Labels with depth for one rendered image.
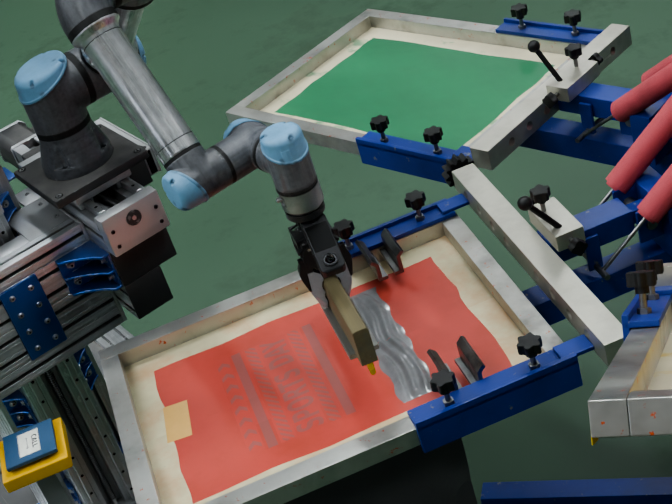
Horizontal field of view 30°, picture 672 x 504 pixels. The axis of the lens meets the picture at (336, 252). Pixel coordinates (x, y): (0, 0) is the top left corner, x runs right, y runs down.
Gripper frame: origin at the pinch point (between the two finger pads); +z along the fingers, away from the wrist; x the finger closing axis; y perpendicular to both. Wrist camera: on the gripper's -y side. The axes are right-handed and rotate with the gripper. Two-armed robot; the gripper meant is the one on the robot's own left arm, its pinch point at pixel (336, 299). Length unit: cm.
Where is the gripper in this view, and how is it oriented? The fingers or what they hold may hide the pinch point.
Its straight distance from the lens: 229.5
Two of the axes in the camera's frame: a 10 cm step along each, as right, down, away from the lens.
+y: -2.9, -4.8, 8.3
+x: -9.2, 3.7, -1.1
